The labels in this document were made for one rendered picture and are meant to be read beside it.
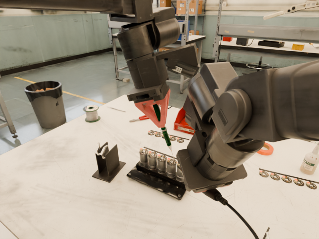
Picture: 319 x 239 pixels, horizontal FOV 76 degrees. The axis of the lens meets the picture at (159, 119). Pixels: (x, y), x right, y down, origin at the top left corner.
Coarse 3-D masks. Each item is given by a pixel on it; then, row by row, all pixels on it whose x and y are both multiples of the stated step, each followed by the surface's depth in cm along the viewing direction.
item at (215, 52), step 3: (216, 39) 248; (219, 39) 246; (216, 42) 249; (216, 45) 251; (213, 48) 254; (216, 48) 252; (213, 51) 256; (216, 51) 253; (213, 54) 257; (216, 54) 255
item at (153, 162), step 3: (150, 159) 54; (153, 159) 54; (156, 159) 54; (150, 162) 54; (153, 162) 54; (156, 162) 55; (150, 165) 55; (153, 165) 55; (156, 165) 55; (150, 168) 55; (153, 168) 55; (156, 168) 56
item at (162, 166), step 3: (159, 162) 52; (162, 162) 52; (165, 162) 53; (159, 165) 53; (162, 165) 53; (165, 165) 53; (159, 168) 53; (162, 168) 53; (165, 168) 54; (159, 171) 54; (162, 171) 54; (165, 171) 54
